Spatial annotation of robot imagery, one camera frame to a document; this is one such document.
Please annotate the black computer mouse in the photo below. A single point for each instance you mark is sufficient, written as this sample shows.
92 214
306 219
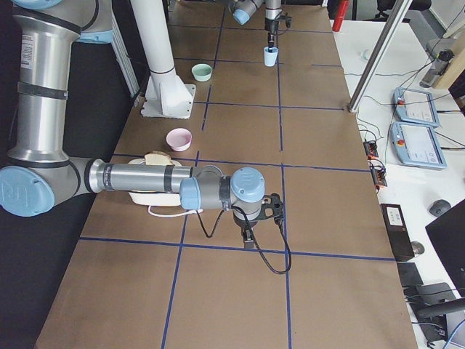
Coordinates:
439 207

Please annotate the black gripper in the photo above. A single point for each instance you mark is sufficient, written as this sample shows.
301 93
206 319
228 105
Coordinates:
271 26
245 225

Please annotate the orange black electronics module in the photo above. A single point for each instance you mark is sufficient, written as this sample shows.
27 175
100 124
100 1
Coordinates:
376 166

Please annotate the upper teach pendant tablet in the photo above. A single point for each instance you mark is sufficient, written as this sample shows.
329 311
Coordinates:
415 106

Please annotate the black monitor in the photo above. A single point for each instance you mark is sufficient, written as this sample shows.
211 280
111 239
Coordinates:
447 236

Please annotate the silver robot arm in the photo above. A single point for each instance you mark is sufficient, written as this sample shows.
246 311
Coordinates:
40 175
243 10

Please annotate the teach pendant tablet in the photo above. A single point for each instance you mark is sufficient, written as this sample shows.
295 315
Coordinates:
415 106
416 145

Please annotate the lower teach pendant tablet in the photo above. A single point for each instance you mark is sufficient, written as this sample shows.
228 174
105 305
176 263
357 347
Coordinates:
416 145

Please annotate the light blue cup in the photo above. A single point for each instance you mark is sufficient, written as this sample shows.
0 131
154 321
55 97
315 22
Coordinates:
270 56

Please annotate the black power adapter box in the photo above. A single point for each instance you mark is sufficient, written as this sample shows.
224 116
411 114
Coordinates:
397 232

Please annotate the toast slice in toaster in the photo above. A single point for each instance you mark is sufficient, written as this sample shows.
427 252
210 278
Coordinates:
158 158

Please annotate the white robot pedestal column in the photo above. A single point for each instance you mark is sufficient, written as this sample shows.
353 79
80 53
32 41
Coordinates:
166 94

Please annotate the cream toaster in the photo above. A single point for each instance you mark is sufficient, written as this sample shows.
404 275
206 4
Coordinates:
155 198

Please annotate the mint green bowl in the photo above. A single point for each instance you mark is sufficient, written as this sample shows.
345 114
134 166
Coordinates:
202 72

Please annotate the pink bowl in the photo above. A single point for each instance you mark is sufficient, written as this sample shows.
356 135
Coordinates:
179 139

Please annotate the aluminium frame post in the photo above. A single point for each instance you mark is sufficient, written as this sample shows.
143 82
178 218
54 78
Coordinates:
399 11

